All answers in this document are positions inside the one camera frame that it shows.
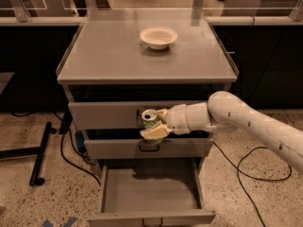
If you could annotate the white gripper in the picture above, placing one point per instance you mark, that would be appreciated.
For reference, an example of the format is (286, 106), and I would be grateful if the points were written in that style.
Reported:
(176, 119)

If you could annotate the green soda can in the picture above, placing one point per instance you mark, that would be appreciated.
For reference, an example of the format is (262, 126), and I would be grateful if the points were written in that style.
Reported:
(149, 118)

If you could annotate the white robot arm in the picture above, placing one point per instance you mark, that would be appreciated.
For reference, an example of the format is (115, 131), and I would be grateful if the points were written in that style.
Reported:
(225, 112)

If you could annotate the grey middle drawer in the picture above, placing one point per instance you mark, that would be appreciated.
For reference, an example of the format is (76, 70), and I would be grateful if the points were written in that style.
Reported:
(135, 148)

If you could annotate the grey drawer cabinet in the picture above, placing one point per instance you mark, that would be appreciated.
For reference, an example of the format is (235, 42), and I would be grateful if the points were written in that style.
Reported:
(108, 62)

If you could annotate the grey top drawer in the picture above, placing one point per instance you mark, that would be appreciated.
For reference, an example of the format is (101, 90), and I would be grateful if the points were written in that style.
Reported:
(115, 115)

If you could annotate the grey open bottom drawer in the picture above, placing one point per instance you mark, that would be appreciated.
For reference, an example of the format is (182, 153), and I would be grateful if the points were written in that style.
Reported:
(151, 195)

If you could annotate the white paper bowl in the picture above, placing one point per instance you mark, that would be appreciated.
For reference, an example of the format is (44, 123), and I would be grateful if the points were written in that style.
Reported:
(158, 37)

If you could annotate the black metal stand base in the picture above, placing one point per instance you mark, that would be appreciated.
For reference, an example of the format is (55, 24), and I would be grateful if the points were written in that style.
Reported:
(38, 152)

